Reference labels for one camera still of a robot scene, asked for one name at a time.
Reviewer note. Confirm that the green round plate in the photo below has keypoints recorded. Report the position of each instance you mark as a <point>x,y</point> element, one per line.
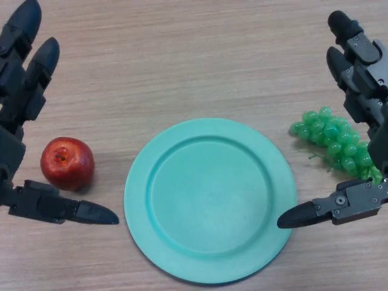
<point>209,200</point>

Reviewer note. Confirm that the green grapes bunch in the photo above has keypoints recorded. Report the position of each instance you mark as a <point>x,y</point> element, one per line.
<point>333,133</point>

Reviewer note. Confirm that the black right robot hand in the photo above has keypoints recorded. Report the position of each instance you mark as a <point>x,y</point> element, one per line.
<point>369,78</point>

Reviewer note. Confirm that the red apple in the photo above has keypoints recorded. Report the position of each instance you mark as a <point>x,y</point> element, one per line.
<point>68,165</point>

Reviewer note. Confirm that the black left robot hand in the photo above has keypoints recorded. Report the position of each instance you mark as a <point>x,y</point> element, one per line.
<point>18,91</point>

